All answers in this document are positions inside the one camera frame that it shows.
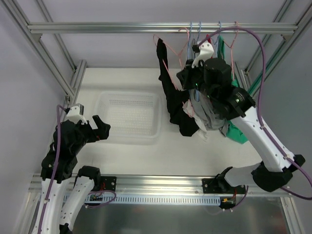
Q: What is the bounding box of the black tank top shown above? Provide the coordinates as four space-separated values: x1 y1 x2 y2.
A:
156 39 199 137

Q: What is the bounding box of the white tank top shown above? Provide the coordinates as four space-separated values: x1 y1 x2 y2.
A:
182 100 209 142

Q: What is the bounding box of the light blue hanger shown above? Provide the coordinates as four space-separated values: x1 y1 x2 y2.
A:
195 21 202 45
186 22 199 102
211 21 222 50

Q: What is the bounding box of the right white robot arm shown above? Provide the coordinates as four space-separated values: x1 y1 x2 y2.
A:
176 58 306 194

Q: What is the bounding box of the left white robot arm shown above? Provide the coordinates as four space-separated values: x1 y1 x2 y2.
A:
33 115 111 234

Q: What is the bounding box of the red tank top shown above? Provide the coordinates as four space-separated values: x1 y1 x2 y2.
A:
208 37 218 58

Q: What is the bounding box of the grey tank top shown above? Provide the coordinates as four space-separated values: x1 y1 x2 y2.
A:
189 89 229 136

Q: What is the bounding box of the green tank top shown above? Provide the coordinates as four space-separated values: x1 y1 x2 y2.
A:
217 36 248 144

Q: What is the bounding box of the white plastic basket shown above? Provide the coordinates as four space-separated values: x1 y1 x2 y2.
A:
94 90 162 145

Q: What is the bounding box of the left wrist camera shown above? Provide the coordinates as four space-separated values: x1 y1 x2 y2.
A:
66 103 87 124

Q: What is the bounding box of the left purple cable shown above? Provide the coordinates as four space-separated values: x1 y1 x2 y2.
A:
36 104 71 234

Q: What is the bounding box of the purple cable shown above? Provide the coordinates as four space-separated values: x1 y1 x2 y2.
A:
36 104 71 234
195 27 312 199

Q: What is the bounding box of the aluminium frame right post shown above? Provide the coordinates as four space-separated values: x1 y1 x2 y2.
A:
234 0 312 99

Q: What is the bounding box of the aluminium frame post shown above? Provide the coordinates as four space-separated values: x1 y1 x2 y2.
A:
234 0 312 99
0 0 87 105

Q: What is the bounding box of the aluminium front rail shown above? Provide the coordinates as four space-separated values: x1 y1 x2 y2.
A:
28 174 292 197

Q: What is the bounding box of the white slotted cable duct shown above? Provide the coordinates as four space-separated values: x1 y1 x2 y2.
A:
83 193 221 206

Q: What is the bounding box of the aluminium hanging rail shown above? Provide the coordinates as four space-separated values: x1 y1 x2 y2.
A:
28 22 298 35

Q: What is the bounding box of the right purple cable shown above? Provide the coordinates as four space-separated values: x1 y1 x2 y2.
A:
195 27 312 199

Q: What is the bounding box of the aluminium frame left post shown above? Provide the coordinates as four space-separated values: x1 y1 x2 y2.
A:
0 0 87 105

